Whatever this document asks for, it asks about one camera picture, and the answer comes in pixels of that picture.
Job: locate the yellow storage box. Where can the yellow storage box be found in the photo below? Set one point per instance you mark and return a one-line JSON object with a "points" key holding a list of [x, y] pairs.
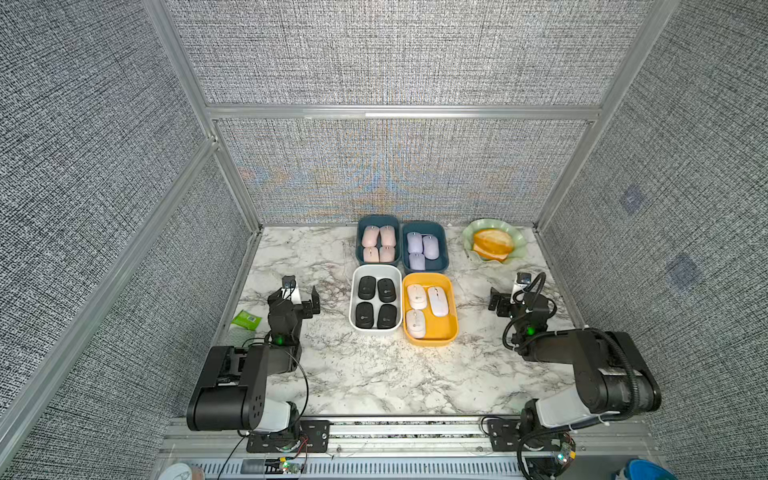
{"points": [[440, 331]]}

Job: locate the purple mouse front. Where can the purple mouse front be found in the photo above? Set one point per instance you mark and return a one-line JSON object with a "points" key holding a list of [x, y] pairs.
{"points": [[431, 247]]}

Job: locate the green wavy plate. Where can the green wavy plate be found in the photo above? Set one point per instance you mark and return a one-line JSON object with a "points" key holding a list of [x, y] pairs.
{"points": [[520, 250]]}

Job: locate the round bread bun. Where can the round bread bun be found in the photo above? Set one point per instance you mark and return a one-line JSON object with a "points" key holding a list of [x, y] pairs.
{"points": [[494, 237]]}

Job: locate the pale green cloth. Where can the pale green cloth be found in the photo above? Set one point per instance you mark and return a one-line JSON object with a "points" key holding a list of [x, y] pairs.
{"points": [[242, 338]]}

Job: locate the black mouse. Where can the black mouse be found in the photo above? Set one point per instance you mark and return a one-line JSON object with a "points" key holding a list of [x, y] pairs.
{"points": [[387, 317], [387, 292], [367, 288], [364, 315]]}

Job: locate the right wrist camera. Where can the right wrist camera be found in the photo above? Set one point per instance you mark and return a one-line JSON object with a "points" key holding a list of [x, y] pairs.
{"points": [[522, 281]]}

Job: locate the pink mouse with scroll wheel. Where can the pink mouse with scroll wheel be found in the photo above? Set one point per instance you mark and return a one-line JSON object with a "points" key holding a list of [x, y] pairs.
{"points": [[388, 236]]}

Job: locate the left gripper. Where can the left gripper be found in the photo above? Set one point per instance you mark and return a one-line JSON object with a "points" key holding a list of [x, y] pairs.
{"points": [[306, 310]]}

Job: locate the white storage box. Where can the white storage box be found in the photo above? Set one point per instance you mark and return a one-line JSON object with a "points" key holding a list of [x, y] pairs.
{"points": [[378, 271]]}

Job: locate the white mouse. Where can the white mouse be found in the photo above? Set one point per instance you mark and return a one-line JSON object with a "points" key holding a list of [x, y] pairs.
{"points": [[438, 301], [417, 296], [416, 323]]}

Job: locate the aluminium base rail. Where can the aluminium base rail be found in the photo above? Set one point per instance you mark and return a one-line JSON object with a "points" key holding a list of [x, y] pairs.
{"points": [[357, 447]]}

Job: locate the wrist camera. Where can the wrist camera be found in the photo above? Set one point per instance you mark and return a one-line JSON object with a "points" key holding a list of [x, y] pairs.
{"points": [[522, 281], [290, 290]]}

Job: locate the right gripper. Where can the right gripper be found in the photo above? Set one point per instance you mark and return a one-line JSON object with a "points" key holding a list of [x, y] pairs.
{"points": [[503, 302]]}

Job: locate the purple mouse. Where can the purple mouse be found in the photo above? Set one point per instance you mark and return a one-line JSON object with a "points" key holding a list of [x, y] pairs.
{"points": [[431, 247], [417, 261], [414, 242]]}

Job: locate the white mouse front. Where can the white mouse front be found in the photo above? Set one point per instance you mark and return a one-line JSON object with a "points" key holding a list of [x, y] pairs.
{"points": [[416, 323]]}

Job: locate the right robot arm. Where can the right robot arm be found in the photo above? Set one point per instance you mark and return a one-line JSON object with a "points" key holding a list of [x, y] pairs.
{"points": [[612, 381]]}

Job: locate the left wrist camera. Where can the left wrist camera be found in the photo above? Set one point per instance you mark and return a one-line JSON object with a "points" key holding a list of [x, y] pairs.
{"points": [[290, 290]]}

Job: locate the bread slice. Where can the bread slice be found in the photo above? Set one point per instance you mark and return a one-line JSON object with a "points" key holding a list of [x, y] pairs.
{"points": [[492, 252]]}

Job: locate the teal storage box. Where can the teal storage box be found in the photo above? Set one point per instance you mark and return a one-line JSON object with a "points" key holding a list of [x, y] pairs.
{"points": [[432, 228], [378, 220]]}

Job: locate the green white object at wall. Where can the green white object at wall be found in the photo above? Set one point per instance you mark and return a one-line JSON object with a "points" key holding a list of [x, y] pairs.
{"points": [[246, 321]]}

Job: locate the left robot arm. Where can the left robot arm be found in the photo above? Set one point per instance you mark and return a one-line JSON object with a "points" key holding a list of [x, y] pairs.
{"points": [[231, 391]]}

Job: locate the black mouse front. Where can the black mouse front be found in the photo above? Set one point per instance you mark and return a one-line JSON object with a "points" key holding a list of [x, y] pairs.
{"points": [[367, 288]]}

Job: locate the white round object bottom left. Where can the white round object bottom left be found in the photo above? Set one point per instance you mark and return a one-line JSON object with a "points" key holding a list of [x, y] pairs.
{"points": [[177, 471]]}

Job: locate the blue object bottom right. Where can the blue object bottom right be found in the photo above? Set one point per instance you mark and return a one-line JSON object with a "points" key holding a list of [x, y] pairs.
{"points": [[640, 469]]}

